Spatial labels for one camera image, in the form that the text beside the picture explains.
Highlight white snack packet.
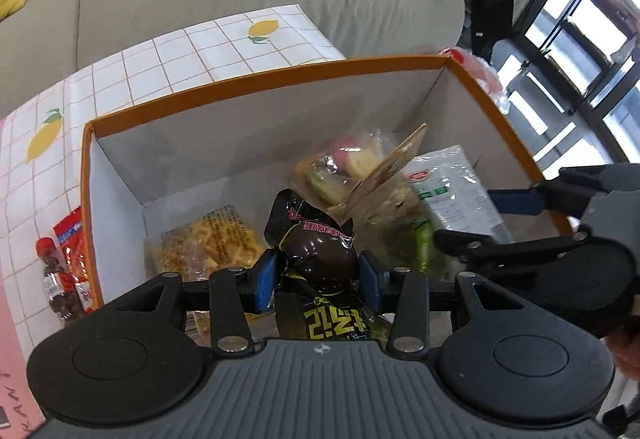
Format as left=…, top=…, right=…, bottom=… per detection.
left=402, top=145, right=514, bottom=246

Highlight colourful mixed snack clear packet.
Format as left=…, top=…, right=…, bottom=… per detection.
left=292, top=129, right=401, bottom=220

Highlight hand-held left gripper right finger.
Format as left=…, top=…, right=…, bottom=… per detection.
left=359, top=249, right=531, bottom=355

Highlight black snack packet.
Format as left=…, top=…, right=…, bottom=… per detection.
left=264, top=189, right=374, bottom=343

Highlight red snack packet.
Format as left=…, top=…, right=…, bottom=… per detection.
left=52, top=208, right=97, bottom=313

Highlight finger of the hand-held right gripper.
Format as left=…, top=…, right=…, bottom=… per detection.
left=434, top=229, right=596, bottom=281
left=487, top=166, right=618, bottom=221

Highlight lemon print pink tablecloth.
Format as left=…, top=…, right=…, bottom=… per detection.
left=0, top=4, right=348, bottom=439

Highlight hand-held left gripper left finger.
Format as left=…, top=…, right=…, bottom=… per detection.
left=107, top=249, right=278, bottom=355

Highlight yellow crisps clear packet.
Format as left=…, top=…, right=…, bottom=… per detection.
left=145, top=205, right=269, bottom=347

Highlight red pink plastic item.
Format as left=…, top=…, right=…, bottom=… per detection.
left=437, top=46, right=509, bottom=113

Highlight green snack packet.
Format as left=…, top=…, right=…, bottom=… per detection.
left=390, top=216, right=451, bottom=276

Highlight orange cardboard box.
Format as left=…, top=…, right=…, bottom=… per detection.
left=80, top=53, right=576, bottom=350

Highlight clear orange-edged snack packet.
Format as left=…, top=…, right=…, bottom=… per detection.
left=345, top=122, right=431, bottom=220

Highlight black framed glass door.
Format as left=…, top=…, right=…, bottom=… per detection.
left=500, top=0, right=640, bottom=165

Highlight person's right hand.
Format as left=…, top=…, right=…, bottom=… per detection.
left=605, top=324, right=640, bottom=386

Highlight cola bottle shaped candy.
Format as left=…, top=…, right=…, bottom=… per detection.
left=35, top=237, right=87, bottom=325

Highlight black garment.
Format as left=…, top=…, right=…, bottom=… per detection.
left=470, top=0, right=547, bottom=63

